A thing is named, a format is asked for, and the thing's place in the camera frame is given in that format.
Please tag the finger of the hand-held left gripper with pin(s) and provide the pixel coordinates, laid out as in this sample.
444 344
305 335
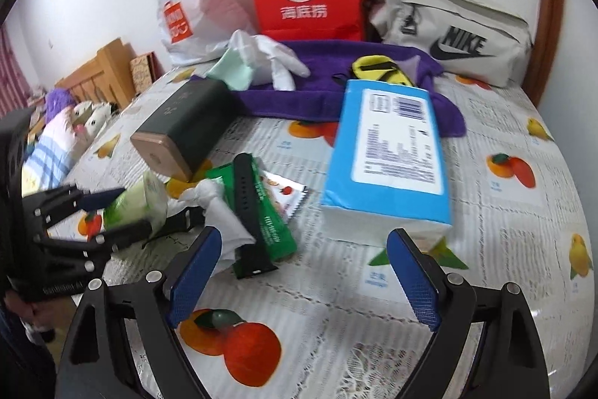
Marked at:
100 199
126 233

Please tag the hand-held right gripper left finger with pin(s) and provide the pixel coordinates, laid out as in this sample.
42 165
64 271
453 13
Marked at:
196 273

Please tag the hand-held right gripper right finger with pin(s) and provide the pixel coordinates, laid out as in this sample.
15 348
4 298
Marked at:
413 277

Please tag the white tissue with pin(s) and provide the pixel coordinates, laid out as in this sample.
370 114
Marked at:
219 216

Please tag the green snack packet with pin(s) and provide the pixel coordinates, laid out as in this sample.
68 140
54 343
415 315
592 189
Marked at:
275 230

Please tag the fruit print sachet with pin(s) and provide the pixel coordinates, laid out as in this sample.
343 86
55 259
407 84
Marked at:
289 198

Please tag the white and mint green sock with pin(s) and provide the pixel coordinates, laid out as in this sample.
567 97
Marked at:
231 69

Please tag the yellow black striped eye mask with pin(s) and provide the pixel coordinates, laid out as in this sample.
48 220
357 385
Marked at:
373 69

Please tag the person's left hand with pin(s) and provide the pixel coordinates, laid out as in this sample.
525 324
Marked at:
18 305

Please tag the pastel striped blanket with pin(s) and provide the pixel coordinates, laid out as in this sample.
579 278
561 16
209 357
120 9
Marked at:
51 151

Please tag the white spotted plush toy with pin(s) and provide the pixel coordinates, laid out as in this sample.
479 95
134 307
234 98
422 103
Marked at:
93 118

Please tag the purple plush toy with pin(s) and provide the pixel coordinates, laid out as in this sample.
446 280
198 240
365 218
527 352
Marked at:
60 100

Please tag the fruit print tablecloth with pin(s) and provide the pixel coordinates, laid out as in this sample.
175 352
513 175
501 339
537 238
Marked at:
490 216

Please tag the pink patterned curtain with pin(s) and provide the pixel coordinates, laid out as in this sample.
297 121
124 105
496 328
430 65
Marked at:
11 72

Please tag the dark green tin box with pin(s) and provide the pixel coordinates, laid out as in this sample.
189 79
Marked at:
187 123

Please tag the blue tissue pack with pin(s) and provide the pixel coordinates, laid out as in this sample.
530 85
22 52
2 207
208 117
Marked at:
387 156

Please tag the wooden headboard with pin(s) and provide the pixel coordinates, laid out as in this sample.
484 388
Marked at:
103 72

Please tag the patterned brown book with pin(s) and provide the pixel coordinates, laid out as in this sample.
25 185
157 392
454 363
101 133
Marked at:
145 74

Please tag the person's dark blue clothing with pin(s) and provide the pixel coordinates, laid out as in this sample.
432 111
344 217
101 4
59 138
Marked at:
23 357

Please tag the purple towel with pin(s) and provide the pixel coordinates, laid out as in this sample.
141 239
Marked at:
317 57

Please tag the grey waist bag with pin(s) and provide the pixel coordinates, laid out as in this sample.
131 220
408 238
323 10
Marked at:
444 20

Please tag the brown wooden door frame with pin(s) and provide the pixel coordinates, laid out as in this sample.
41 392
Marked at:
549 29

